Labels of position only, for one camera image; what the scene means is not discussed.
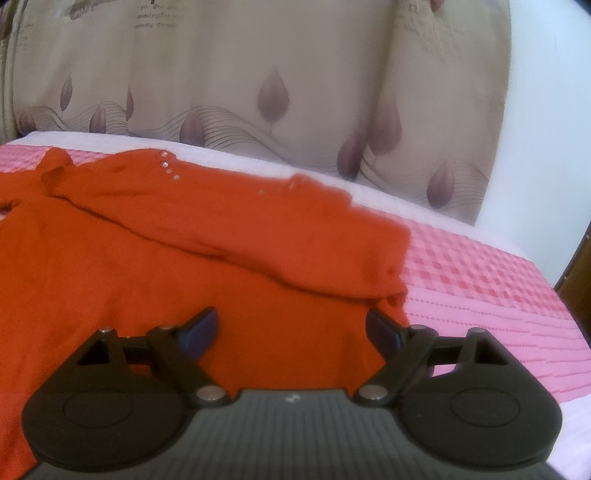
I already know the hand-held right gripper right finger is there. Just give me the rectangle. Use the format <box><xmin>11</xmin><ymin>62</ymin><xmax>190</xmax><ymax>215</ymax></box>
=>
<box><xmin>354</xmin><ymin>309</ymin><xmax>507</xmax><ymax>409</ymax></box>

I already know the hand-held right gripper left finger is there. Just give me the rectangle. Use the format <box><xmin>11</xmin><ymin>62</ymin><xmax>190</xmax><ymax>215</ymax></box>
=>
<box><xmin>74</xmin><ymin>307</ymin><xmax>232</xmax><ymax>409</ymax></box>

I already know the orange knit sweater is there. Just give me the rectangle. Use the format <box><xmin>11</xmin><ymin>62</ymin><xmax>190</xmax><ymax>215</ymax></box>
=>
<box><xmin>0</xmin><ymin>148</ymin><xmax>413</xmax><ymax>480</ymax></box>

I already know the pink checkered blanket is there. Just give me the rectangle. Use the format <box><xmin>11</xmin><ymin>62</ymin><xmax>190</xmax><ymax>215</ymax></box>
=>
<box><xmin>0</xmin><ymin>132</ymin><xmax>591</xmax><ymax>480</ymax></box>

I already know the beige leaf print curtain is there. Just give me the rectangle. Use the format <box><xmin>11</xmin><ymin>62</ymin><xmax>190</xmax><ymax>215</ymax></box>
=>
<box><xmin>0</xmin><ymin>0</ymin><xmax>512</xmax><ymax>227</ymax></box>

